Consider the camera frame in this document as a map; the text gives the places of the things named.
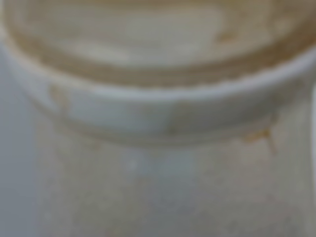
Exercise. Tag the pink label drink bottle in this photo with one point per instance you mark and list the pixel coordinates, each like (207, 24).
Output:
(169, 118)

